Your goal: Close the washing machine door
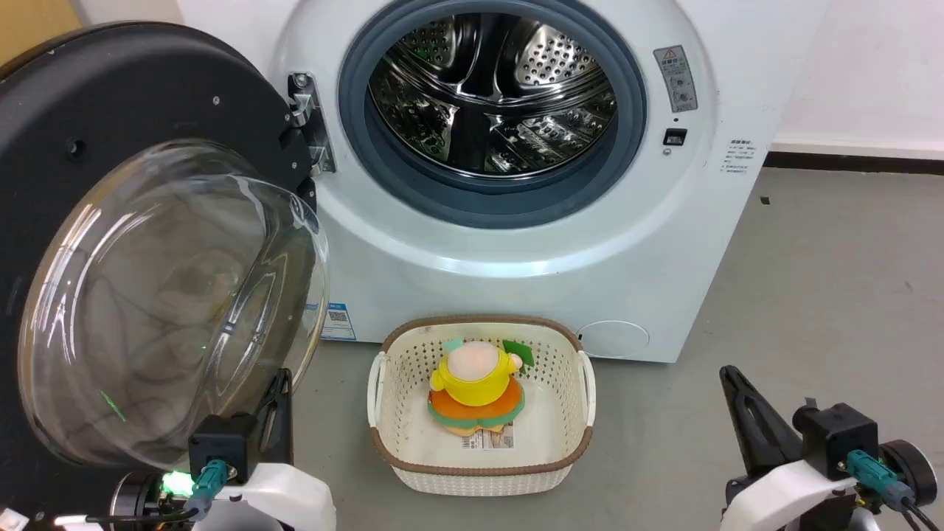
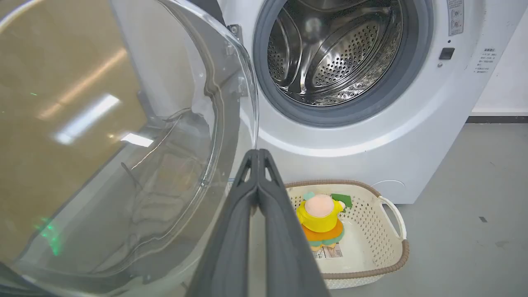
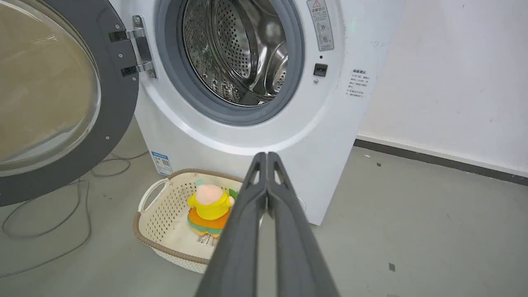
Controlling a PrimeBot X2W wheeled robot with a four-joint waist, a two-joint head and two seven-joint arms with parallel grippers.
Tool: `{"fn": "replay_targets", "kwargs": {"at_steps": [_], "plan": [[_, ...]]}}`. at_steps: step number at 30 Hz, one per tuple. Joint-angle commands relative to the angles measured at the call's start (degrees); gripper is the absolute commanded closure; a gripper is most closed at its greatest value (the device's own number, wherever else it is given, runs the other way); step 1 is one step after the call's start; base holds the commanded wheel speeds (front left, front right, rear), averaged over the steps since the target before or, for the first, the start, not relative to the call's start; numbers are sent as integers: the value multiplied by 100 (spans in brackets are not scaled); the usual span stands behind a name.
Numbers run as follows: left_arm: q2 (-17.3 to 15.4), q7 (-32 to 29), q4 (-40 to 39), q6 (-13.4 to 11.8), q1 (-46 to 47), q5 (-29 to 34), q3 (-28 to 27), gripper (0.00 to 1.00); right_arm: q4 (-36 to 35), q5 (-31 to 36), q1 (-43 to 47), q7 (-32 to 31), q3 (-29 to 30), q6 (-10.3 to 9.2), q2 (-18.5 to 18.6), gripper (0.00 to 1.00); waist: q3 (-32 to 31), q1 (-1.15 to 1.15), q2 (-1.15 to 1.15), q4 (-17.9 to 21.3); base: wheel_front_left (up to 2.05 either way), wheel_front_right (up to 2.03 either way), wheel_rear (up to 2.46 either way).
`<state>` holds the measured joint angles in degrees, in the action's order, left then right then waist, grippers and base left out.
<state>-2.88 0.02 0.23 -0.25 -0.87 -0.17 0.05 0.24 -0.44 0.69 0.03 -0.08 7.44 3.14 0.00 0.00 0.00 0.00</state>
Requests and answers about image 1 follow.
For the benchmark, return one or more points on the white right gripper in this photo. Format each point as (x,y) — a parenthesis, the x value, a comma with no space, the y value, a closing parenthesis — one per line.
(782,501)

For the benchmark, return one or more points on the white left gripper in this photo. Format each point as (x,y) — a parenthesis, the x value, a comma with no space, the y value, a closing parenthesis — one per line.
(287,501)

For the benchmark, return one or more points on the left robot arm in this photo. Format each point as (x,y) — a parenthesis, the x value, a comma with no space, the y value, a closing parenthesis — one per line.
(136,501)

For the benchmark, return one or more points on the white front-load washing machine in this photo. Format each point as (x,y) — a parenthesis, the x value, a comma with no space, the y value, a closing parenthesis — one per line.
(516,295)

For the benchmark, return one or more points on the metal door hinge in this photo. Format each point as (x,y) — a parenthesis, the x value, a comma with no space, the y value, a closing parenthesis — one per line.
(314,141)

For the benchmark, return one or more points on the black door latch socket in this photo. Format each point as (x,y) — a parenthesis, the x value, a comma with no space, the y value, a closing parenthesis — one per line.
(675,136)

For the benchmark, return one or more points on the black round glass washer door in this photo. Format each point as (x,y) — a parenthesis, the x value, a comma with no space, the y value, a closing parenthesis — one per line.
(110,88)

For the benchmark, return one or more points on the blue QR code sticker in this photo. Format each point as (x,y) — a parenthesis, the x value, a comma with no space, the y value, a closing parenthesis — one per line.
(338,321)

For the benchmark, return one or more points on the yellow orange plush doll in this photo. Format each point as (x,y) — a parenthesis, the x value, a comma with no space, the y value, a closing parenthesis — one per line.
(476,383)

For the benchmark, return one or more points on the white barcode tag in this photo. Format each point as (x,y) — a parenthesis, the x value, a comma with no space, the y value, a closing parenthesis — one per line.
(488,439)

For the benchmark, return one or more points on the white perforated laundry basket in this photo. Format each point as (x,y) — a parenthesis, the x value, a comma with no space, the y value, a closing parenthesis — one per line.
(546,435)

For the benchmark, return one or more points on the small printed text label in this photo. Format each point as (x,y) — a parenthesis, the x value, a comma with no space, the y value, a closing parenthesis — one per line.
(740,156)

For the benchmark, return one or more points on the grey warning sticker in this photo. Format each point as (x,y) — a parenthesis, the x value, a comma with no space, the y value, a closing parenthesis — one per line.
(675,77)

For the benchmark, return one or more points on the stainless steel perforated drum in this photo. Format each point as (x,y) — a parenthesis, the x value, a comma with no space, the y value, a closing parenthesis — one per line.
(546,66)

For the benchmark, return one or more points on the brown wooden board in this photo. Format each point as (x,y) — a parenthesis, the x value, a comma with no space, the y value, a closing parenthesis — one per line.
(33,26)

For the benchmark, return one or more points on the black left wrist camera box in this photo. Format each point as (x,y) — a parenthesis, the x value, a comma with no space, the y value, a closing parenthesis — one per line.
(221,446)

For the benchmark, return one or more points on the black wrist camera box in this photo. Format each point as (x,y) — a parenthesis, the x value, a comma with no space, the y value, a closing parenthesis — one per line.
(833,439)
(221,446)

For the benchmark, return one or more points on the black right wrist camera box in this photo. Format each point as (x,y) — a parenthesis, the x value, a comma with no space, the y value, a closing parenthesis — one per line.
(833,439)

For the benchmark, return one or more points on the black wall baseboard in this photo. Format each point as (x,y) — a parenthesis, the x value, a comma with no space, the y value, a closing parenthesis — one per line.
(855,163)

